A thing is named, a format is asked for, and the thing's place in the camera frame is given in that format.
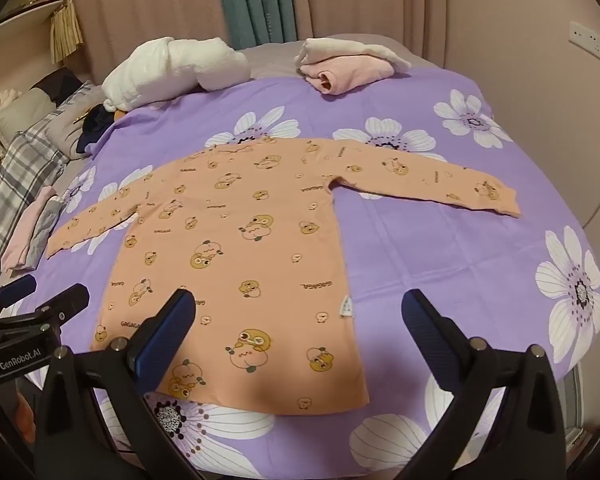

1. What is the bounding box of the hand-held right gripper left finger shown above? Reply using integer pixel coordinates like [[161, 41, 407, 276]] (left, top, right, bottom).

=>
[[32, 287, 201, 480]]

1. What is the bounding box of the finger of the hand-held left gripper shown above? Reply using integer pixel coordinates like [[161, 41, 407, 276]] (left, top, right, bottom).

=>
[[0, 283, 91, 334], [0, 274, 37, 319]]

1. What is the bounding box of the white wall socket strip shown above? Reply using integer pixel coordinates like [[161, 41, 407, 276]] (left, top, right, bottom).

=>
[[569, 21, 600, 68]]

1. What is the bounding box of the white fluffy blanket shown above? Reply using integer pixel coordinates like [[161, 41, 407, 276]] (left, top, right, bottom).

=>
[[101, 36, 253, 111]]

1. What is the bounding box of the pink folded garment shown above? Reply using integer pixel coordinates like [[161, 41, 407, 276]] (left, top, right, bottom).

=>
[[300, 55, 396, 96]]

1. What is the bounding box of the small pink folded cloth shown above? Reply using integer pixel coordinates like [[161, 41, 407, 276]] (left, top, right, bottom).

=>
[[0, 186, 56, 273]]

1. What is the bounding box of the teal curtain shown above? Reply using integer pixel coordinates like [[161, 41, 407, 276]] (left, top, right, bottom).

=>
[[215, 0, 297, 51]]

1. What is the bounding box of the beige pillow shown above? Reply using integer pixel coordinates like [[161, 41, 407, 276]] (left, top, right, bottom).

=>
[[0, 92, 58, 136]]

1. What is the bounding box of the navy clothes pile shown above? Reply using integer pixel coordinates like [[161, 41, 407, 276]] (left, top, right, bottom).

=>
[[77, 105, 126, 156]]

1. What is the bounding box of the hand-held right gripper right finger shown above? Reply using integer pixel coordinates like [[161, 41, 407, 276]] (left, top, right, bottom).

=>
[[395, 289, 566, 480]]

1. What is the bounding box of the orange cartoon print shirt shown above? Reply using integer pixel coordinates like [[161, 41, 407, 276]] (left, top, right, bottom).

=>
[[45, 137, 523, 416]]

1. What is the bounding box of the dark brown cloth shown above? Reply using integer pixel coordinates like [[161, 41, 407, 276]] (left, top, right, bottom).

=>
[[32, 67, 88, 106]]

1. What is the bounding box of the grey plaid blanket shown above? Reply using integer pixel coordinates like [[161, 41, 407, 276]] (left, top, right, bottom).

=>
[[0, 80, 98, 286]]

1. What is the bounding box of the white shelf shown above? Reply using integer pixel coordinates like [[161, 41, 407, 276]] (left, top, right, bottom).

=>
[[0, 0, 68, 31]]

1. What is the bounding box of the straw tassel hanging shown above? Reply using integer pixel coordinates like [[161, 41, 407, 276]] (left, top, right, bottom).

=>
[[50, 0, 84, 65]]

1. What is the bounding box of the beige curtain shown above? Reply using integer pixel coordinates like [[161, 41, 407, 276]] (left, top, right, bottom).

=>
[[61, 0, 448, 86]]

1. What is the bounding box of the purple floral bedsheet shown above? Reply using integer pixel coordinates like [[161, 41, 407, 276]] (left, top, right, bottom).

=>
[[32, 67, 600, 480]]

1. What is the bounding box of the cream folded garment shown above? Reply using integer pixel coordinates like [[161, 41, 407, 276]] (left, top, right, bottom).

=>
[[296, 37, 412, 73]]

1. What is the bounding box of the small grey folded cloth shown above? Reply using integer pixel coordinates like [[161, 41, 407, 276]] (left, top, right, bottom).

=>
[[25, 197, 63, 271]]

